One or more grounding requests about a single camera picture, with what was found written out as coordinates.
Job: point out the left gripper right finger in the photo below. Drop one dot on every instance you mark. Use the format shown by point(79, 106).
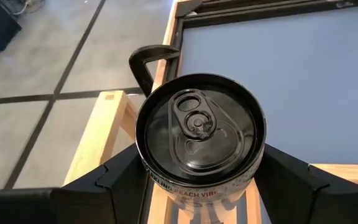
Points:
point(315, 202)

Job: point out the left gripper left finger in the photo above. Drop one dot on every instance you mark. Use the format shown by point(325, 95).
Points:
point(73, 205)

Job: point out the white Celsius can black lid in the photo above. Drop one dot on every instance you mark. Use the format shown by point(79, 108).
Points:
point(197, 137)

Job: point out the wooden slatted shelf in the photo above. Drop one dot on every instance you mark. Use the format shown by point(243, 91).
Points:
point(101, 130)

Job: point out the black table clamp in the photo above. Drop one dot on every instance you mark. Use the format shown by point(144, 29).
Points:
point(138, 67)

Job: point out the black aluminium table frame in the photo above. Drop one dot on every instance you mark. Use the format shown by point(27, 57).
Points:
point(259, 17)

